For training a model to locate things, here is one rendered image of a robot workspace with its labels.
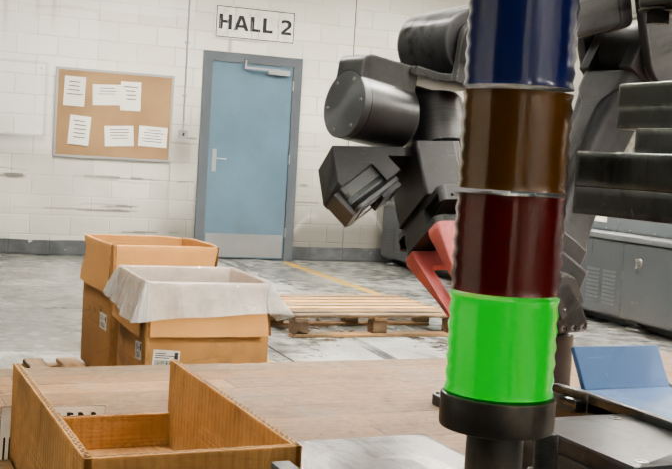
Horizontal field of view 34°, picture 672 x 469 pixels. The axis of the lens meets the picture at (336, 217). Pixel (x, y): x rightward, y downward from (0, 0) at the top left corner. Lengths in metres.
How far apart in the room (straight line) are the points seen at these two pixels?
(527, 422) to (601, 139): 0.73
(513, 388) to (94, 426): 0.51
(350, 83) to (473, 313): 0.55
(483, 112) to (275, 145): 11.49
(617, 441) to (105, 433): 0.39
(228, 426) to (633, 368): 0.27
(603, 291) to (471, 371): 8.14
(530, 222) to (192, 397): 0.46
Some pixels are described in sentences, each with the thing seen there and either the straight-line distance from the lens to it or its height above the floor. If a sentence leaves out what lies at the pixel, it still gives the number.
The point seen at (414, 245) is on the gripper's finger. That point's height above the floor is 1.06.
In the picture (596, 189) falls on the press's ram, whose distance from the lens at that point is 0.63.
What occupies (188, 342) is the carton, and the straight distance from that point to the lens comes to 4.11.
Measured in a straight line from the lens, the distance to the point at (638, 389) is 0.75.
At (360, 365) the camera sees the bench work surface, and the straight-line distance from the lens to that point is 1.23.
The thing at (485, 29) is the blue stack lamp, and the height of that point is 1.17.
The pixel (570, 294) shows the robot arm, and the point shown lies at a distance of 1.03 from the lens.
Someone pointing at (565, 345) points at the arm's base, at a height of 0.97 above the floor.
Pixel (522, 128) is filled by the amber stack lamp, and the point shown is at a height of 1.14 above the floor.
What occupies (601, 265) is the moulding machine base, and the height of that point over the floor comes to 0.44.
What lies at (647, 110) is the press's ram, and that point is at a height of 1.17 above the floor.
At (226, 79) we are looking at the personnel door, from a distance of 11.71.
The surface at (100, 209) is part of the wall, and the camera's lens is 11.47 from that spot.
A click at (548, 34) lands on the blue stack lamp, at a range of 0.37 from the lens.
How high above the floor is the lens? 1.13
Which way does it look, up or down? 3 degrees down
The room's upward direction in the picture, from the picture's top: 3 degrees clockwise
